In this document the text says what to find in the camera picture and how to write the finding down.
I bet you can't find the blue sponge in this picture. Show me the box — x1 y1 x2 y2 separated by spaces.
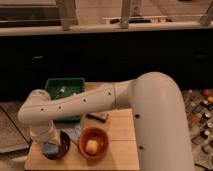
43 123 83 155

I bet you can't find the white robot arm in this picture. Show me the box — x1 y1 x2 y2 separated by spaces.
18 72 195 171

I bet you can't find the orange bowl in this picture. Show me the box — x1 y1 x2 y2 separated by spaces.
79 127 109 160

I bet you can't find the purple bowl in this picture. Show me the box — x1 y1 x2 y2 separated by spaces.
42 131 70 160

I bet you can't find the dark small block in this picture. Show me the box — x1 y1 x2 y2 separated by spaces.
87 113 108 123

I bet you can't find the wooden cutting board table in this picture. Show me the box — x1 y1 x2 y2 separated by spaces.
24 81 142 171

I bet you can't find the metal spoon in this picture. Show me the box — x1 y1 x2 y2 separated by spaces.
56 86 66 98

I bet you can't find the green tray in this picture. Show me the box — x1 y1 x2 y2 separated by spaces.
43 77 86 123

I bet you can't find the yellow food piece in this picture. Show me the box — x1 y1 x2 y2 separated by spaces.
86 140 98 155

